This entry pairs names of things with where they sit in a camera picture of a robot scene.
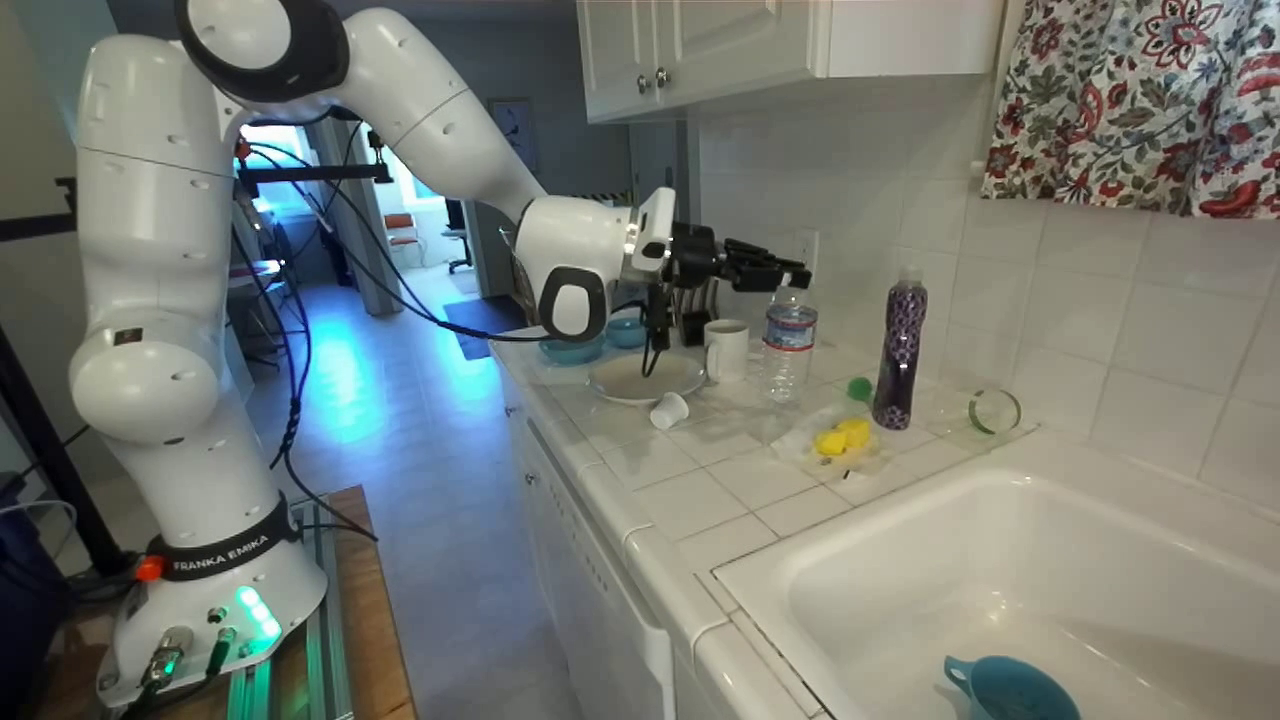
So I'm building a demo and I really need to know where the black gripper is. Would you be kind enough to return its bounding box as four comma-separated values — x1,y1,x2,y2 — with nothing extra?
666,220,816,294

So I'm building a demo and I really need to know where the clear plastic water bottle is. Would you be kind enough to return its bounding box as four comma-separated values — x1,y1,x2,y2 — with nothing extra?
759,284,821,408

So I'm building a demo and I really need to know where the black measuring cup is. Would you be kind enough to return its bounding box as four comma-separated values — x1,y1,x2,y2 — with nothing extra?
677,302,715,353

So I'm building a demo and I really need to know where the purple dish soap bottle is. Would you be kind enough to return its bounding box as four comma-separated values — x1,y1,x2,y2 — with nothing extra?
872,268,930,433

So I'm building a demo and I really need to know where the small white cup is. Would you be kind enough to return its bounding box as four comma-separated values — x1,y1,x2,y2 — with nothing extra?
646,386,696,433

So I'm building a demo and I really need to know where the blue bowl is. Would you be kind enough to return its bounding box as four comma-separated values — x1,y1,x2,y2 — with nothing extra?
603,307,657,354
538,332,613,373

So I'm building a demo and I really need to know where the yellow sponge in plastic bag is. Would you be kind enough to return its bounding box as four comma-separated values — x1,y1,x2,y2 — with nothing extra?
800,401,886,470

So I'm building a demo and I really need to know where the white upper cabinet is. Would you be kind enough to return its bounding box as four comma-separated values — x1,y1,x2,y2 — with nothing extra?
572,0,1006,127

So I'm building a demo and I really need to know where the white cabinet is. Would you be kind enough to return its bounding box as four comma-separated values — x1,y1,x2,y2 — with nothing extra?
572,0,1006,127
511,396,677,720

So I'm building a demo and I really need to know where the round glass lid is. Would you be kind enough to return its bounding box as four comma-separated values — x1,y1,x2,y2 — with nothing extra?
967,382,1022,438

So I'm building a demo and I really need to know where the white lower cabinet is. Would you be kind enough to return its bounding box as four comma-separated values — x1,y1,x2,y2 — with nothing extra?
511,396,677,720

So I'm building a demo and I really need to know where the floral curtain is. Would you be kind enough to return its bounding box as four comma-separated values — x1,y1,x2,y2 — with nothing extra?
979,0,1280,223

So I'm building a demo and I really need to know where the white kitchen sink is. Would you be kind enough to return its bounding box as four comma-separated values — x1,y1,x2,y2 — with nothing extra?
713,462,1280,720

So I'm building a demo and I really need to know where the teal pitcher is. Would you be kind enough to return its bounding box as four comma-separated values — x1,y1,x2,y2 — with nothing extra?
940,652,1082,720

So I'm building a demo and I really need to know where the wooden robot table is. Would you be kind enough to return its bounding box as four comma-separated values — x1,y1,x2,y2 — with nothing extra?
35,488,421,720

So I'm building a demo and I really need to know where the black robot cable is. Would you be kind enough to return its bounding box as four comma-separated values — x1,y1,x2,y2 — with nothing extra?
232,123,645,539

